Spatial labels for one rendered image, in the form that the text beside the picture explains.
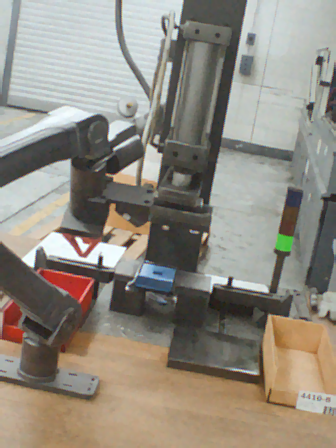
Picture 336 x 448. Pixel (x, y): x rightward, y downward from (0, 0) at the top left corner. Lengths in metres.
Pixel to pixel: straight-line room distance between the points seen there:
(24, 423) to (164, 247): 0.76
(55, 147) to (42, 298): 0.23
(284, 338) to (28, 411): 0.59
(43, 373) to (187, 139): 0.55
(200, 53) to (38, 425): 0.75
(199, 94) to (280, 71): 9.23
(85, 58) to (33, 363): 9.91
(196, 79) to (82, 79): 9.59
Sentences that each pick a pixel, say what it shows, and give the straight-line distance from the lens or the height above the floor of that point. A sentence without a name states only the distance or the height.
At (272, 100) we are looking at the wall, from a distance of 10.64.
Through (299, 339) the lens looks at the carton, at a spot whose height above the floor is 0.93.
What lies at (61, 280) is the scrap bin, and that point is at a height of 0.94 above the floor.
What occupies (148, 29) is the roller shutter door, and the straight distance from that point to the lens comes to 10.75.
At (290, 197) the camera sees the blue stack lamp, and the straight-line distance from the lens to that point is 1.62.
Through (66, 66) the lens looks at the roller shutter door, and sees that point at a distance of 11.04.
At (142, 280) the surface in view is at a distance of 1.42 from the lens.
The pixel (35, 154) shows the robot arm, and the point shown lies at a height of 1.28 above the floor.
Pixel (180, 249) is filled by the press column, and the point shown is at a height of 0.98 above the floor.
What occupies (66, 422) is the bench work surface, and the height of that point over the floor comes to 0.90.
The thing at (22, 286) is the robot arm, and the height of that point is 1.09.
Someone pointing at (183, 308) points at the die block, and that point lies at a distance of 1.49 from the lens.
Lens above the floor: 1.47
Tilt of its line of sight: 14 degrees down
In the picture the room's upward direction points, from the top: 10 degrees clockwise
